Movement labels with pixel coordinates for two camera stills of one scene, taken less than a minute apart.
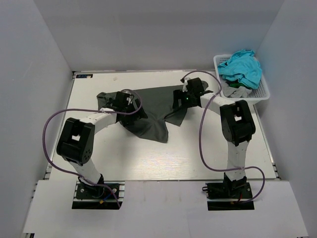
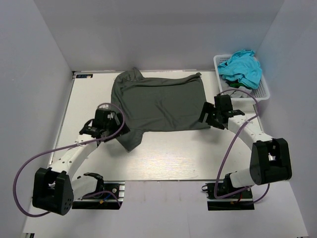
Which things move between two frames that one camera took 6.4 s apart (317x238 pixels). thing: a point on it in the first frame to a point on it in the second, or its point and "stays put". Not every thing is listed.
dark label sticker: x=85 y=76 stays put
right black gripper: x=177 y=99 to x=211 y=114
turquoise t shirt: x=242 y=65 stays put
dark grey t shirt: x=105 y=100 to x=156 y=104
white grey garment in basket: x=240 y=91 stays put
